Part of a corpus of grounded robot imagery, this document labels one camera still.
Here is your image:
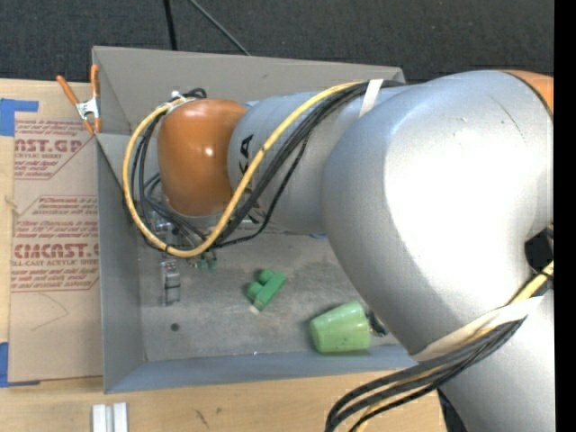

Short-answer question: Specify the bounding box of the green toy brick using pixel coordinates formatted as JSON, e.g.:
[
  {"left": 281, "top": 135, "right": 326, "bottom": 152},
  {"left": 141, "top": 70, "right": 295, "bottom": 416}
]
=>
[{"left": 245, "top": 267, "right": 288, "bottom": 316}]

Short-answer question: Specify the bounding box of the green plastic cup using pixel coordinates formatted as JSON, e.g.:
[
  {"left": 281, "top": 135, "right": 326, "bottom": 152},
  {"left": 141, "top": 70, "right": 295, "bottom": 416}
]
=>
[{"left": 308, "top": 300, "right": 373, "bottom": 356}]

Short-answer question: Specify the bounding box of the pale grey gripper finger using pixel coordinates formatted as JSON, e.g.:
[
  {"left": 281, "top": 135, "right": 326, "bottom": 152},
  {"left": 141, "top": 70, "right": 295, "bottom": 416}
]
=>
[{"left": 160, "top": 259, "right": 183, "bottom": 308}]

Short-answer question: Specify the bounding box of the grey metal bin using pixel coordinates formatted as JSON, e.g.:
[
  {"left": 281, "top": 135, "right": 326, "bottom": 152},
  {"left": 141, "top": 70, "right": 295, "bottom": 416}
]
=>
[{"left": 91, "top": 45, "right": 420, "bottom": 395}]

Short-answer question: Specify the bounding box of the brown cardboard board red print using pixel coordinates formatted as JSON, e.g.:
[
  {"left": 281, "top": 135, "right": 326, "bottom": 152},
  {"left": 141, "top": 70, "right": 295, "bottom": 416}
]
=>
[{"left": 0, "top": 77, "right": 105, "bottom": 389}]

